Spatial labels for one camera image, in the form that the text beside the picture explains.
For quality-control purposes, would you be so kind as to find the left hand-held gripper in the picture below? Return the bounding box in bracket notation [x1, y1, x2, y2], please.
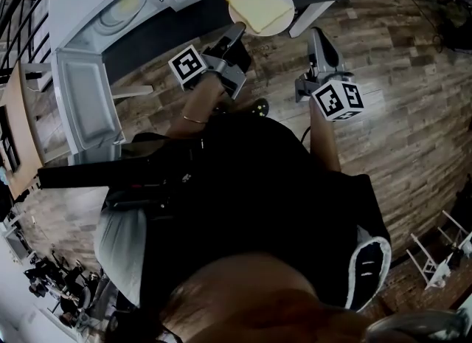
[168, 22, 252, 101]

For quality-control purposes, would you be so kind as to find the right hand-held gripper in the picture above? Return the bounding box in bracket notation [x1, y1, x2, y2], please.
[294, 27, 365, 121]

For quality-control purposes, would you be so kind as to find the bread slice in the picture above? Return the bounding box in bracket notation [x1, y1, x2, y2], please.
[223, 0, 294, 35]

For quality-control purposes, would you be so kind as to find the person's left forearm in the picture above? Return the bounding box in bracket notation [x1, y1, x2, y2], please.
[167, 75, 226, 140]

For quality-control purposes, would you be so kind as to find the person's right forearm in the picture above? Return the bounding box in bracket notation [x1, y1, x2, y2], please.
[308, 103, 343, 173]

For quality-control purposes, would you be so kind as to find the dark grey table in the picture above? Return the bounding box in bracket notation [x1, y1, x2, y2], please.
[101, 0, 350, 100]

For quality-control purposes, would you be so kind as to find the black shoe with yellow dots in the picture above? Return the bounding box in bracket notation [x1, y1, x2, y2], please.
[251, 97, 271, 118]

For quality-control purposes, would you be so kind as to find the person's black and white top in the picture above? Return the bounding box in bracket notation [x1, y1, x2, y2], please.
[94, 114, 392, 312]

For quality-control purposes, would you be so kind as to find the black mounted phone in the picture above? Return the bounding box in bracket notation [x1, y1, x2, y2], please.
[37, 150, 195, 190]

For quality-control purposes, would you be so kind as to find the white metal rack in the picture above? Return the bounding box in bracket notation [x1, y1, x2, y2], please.
[405, 209, 472, 291]

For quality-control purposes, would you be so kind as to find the black metal railing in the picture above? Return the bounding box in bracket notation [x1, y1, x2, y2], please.
[0, 0, 81, 81]

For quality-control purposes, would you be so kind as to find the light wooden desk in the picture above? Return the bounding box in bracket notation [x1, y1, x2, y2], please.
[0, 60, 48, 201]

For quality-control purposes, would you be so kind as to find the person's face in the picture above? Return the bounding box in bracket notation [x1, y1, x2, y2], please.
[162, 254, 372, 343]

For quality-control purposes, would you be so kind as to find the grey office chair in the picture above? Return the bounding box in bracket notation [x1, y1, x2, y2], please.
[58, 270, 112, 328]

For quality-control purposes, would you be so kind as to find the thin gold bracelet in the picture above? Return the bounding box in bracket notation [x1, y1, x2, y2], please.
[181, 113, 208, 125]

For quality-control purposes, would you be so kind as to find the black picture frame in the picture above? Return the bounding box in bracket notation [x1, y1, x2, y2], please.
[0, 104, 21, 173]

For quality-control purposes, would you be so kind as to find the grey head mount rim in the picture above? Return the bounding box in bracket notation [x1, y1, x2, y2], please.
[364, 309, 470, 343]

